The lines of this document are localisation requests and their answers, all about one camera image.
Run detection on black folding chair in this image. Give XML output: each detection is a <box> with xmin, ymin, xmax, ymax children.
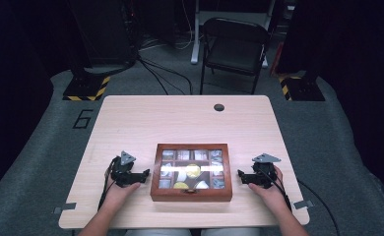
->
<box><xmin>199</xmin><ymin>17</ymin><xmax>271</xmax><ymax>95</ymax></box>

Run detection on person's left hand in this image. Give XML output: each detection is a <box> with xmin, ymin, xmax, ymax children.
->
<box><xmin>104</xmin><ymin>176</ymin><xmax>142</xmax><ymax>210</ymax></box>

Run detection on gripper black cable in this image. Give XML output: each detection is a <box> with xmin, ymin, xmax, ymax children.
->
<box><xmin>96</xmin><ymin>156</ymin><xmax>121</xmax><ymax>211</ymax></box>
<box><xmin>257</xmin><ymin>168</ymin><xmax>342</xmax><ymax>236</ymax></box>

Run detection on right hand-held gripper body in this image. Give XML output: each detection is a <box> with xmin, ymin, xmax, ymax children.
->
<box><xmin>251</xmin><ymin>152</ymin><xmax>283</xmax><ymax>190</ymax></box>

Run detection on red object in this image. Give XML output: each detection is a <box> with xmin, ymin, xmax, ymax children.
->
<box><xmin>270</xmin><ymin>41</ymin><xmax>286</xmax><ymax>77</ymax></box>

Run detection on grey tape piece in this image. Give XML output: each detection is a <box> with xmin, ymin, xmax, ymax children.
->
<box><xmin>292</xmin><ymin>200</ymin><xmax>315</xmax><ymax>210</ymax></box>
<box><xmin>52</xmin><ymin>202</ymin><xmax>78</xmax><ymax>215</ymax></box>

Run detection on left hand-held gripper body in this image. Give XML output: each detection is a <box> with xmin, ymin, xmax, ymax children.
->
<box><xmin>109</xmin><ymin>150</ymin><xmax>139</xmax><ymax>189</ymax></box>

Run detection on wooden box with glass lid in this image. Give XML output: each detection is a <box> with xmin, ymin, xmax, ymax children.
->
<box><xmin>150</xmin><ymin>143</ymin><xmax>233</xmax><ymax>203</ymax></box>

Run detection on black floor cables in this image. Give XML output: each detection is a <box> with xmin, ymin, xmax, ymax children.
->
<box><xmin>137</xmin><ymin>35</ymin><xmax>194</xmax><ymax>96</ymax></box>

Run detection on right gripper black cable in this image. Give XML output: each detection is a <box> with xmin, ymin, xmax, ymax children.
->
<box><xmin>257</xmin><ymin>168</ymin><xmax>342</xmax><ymax>236</ymax></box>

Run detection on yellow-green coffee capsule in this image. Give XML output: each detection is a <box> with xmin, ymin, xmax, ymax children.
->
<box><xmin>184</xmin><ymin>163</ymin><xmax>202</xmax><ymax>179</ymax></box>

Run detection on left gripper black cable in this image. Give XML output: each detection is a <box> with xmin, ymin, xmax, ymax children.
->
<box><xmin>96</xmin><ymin>156</ymin><xmax>121</xmax><ymax>211</ymax></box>

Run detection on person's right hand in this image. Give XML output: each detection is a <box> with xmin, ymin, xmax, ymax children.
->
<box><xmin>247</xmin><ymin>165</ymin><xmax>290</xmax><ymax>214</ymax></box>

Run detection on black stand with striped base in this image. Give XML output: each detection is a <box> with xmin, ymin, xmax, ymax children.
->
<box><xmin>276</xmin><ymin>0</ymin><xmax>326</xmax><ymax>102</ymax></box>
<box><xmin>62</xmin><ymin>0</ymin><xmax>139</xmax><ymax>102</ymax></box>

